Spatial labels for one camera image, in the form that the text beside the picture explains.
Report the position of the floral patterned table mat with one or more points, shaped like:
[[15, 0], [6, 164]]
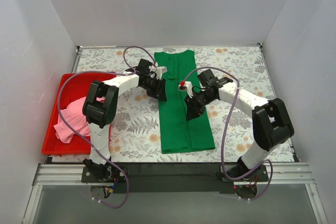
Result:
[[135, 135]]

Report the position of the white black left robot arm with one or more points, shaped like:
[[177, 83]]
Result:
[[101, 102]]

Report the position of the aluminium frame rail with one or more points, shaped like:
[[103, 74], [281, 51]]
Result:
[[72, 174]]

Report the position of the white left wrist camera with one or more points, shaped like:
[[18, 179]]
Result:
[[159, 71]]

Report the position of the red plastic bin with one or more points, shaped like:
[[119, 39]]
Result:
[[71, 88]]

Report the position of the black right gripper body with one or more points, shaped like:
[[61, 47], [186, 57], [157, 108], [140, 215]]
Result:
[[196, 104]]

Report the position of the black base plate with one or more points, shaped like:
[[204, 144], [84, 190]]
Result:
[[221, 184]]

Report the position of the green t shirt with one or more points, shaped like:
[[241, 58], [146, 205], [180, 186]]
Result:
[[177, 134]]

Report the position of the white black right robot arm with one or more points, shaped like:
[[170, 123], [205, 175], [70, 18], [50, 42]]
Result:
[[271, 123]]

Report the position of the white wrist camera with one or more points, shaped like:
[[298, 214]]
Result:
[[187, 87], [159, 71]]

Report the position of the pink t shirt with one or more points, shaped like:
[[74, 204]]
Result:
[[74, 116]]

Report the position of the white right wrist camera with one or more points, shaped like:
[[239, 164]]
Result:
[[187, 87]]

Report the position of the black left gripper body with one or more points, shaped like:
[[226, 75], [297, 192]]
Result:
[[157, 87]]

